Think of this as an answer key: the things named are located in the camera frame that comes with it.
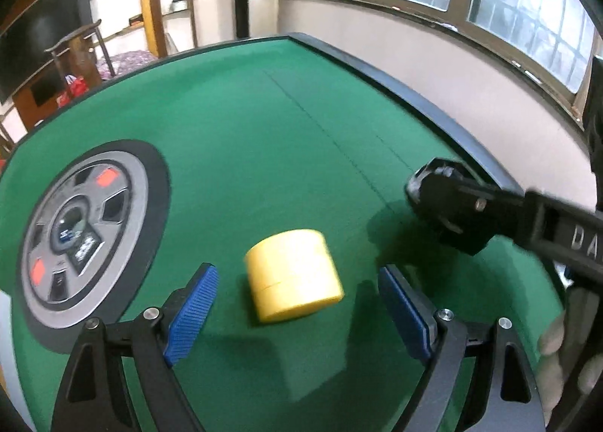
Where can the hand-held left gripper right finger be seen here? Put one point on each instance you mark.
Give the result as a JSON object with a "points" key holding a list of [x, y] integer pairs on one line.
{"points": [[405, 314]]}

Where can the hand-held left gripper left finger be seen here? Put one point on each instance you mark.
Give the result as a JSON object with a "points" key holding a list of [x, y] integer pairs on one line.
{"points": [[193, 314]]}

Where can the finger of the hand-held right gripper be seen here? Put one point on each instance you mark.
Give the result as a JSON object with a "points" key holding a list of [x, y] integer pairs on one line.
{"points": [[490, 213]]}

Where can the yellow cylinder box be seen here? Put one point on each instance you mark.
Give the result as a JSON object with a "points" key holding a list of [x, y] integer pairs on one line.
{"points": [[292, 272]]}

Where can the white foam tray yellow border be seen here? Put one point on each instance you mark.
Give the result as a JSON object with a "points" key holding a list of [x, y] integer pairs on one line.
{"points": [[12, 366]]}

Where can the person's right hand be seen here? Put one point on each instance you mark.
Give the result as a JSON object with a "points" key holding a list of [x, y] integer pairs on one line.
{"points": [[552, 366]]}

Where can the round grey table control panel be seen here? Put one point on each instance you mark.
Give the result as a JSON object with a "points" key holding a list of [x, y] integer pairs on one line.
{"points": [[132, 206]]}

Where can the red plastic bag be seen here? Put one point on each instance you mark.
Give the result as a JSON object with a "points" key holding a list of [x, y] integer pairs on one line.
{"points": [[75, 89]]}

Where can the purple floral cushion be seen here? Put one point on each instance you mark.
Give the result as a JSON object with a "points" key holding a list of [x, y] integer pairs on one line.
{"points": [[127, 62]]}

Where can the wooden television cabinet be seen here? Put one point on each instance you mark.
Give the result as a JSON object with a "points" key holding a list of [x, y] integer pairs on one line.
{"points": [[28, 102]]}

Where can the dark wooden chair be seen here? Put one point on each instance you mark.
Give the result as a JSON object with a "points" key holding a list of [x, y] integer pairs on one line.
{"points": [[77, 50]]}

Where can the small dark box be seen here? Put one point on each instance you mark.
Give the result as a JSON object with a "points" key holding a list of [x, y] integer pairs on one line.
{"points": [[135, 20]]}

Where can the small grey box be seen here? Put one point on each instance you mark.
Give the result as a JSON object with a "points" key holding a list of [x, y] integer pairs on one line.
{"points": [[179, 4]]}

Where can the black flat television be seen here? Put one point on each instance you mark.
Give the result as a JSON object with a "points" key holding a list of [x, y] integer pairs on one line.
{"points": [[42, 26]]}

